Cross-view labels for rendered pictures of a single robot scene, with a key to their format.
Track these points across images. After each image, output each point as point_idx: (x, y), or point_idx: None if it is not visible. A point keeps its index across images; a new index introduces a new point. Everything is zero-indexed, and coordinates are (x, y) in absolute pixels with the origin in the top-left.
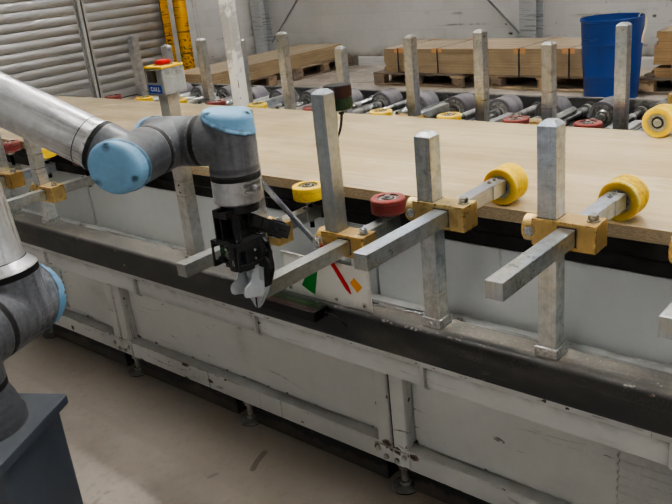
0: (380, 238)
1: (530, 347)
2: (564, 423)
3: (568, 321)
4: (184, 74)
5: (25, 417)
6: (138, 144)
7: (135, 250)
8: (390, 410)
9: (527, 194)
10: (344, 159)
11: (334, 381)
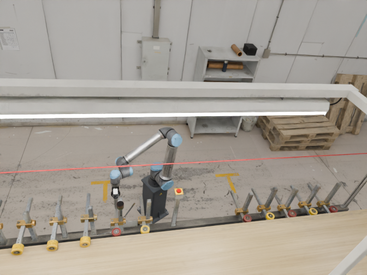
0: (89, 198)
1: (70, 235)
2: None
3: None
4: (175, 196)
5: (151, 185)
6: (117, 161)
7: (195, 220)
8: None
9: (82, 251)
10: (158, 253)
11: None
